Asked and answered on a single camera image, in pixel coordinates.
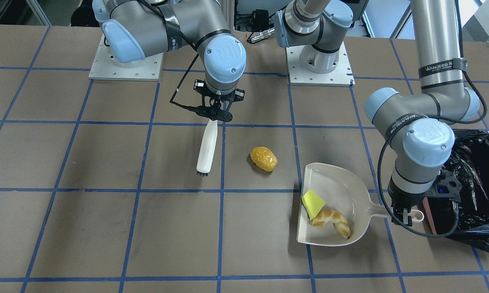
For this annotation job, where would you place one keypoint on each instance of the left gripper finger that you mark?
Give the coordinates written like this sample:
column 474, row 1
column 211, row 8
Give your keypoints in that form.
column 402, row 213

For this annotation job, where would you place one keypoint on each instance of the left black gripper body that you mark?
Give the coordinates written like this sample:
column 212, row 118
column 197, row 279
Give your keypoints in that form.
column 400, row 201

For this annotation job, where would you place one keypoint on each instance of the round golden bread roll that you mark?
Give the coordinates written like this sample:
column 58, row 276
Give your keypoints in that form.
column 264, row 158

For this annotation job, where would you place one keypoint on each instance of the pink bin with black bag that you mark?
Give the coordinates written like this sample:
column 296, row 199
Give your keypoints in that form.
column 469, row 163

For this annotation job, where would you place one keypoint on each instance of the white hand brush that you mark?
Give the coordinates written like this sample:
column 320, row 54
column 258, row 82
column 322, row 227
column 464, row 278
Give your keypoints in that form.
column 207, row 149

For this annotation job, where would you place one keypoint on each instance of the beige plastic dustpan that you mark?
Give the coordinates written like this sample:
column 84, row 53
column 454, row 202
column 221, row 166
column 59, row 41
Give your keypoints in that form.
column 344, row 192

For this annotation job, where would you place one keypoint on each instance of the aluminium frame post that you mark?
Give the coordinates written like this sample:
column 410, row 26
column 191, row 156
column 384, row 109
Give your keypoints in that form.
column 228, row 8

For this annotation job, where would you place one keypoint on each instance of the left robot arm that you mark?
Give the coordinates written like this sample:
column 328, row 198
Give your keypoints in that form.
column 416, row 127

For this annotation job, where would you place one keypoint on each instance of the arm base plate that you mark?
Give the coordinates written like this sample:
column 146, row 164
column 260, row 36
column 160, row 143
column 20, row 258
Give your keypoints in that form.
column 105, row 67
column 309, row 67

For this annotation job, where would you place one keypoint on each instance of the twisted bread piece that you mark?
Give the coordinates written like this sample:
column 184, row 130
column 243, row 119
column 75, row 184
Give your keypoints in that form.
column 329, row 215

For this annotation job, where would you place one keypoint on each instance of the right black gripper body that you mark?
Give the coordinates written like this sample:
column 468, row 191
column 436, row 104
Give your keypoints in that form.
column 198, row 86

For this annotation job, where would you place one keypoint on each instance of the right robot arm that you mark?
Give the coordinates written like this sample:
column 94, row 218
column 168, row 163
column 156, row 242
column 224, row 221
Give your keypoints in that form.
column 136, row 30

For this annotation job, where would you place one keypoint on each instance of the yellow sponge piece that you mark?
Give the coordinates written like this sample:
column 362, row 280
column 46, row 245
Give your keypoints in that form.
column 313, row 203

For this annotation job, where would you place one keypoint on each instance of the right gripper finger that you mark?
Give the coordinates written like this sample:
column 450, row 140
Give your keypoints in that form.
column 214, row 114

